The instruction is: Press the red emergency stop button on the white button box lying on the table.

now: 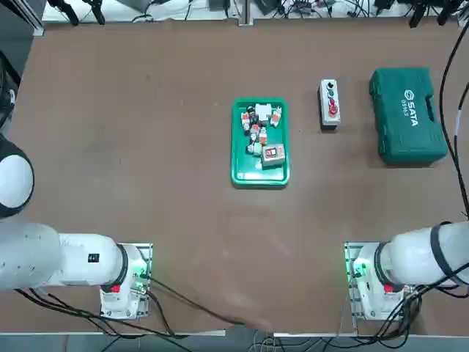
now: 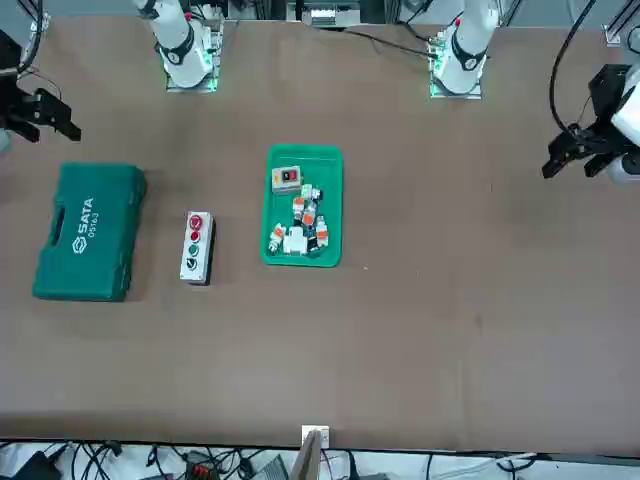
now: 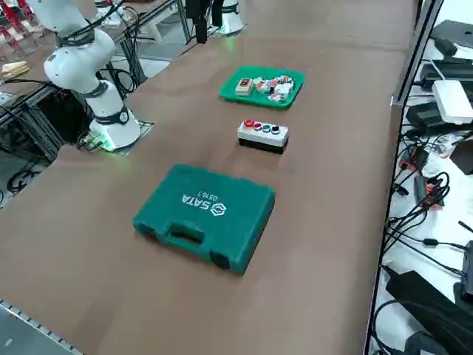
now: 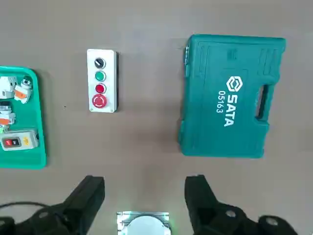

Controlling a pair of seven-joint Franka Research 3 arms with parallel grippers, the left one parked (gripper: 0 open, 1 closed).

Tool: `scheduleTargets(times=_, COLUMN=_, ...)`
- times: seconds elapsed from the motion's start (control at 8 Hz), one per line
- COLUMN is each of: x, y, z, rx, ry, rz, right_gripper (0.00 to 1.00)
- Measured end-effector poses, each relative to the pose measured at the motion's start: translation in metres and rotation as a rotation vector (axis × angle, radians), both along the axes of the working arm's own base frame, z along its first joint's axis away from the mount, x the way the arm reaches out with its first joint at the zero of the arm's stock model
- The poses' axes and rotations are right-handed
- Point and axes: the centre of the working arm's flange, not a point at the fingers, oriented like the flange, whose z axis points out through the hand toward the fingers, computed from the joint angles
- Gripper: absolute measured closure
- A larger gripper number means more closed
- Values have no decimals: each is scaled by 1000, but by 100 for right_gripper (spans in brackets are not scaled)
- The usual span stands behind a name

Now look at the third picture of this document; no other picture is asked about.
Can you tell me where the white flat box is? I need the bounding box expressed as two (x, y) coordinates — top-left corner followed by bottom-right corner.
(431, 79), (473, 125)

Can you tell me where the black flat device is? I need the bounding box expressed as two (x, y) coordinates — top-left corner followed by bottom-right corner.
(431, 20), (473, 50)

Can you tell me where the black aluminium frame post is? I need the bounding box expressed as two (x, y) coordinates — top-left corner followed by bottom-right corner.
(391, 0), (444, 108)

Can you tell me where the green plastic tray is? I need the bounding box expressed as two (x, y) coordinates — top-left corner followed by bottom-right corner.
(218, 65), (307, 111)

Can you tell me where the green SATA tool case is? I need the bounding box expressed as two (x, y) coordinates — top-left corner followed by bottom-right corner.
(132, 163), (276, 277)

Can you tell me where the beige switch box red button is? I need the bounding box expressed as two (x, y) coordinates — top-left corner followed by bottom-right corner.
(234, 77), (254, 98)

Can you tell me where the white four-button box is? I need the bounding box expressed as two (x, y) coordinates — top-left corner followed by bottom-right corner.
(236, 118), (290, 155)

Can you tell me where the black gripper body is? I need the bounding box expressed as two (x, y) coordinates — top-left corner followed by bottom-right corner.
(191, 0), (225, 20)

